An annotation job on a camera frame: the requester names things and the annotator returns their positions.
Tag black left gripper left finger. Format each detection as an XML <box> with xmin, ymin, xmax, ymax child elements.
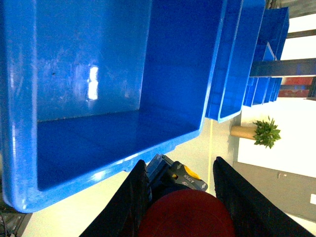
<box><xmin>81</xmin><ymin>160</ymin><xmax>150</xmax><ymax>237</ymax></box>

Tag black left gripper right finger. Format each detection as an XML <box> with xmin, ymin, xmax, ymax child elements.
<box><xmin>213</xmin><ymin>157</ymin><xmax>313</xmax><ymax>237</ymax></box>

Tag red push button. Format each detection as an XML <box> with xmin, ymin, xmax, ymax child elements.
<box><xmin>138</xmin><ymin>153</ymin><xmax>236</xmax><ymax>237</ymax></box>

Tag green potted plant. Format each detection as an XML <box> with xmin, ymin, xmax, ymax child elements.
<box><xmin>230</xmin><ymin>117</ymin><xmax>281</xmax><ymax>149</ymax></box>

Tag blue target bin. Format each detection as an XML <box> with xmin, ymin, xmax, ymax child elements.
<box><xmin>0</xmin><ymin>0</ymin><xmax>230</xmax><ymax>213</ymax></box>

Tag stacked blue bins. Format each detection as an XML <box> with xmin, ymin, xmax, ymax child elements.
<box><xmin>205</xmin><ymin>0</ymin><xmax>289</xmax><ymax>122</ymax></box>

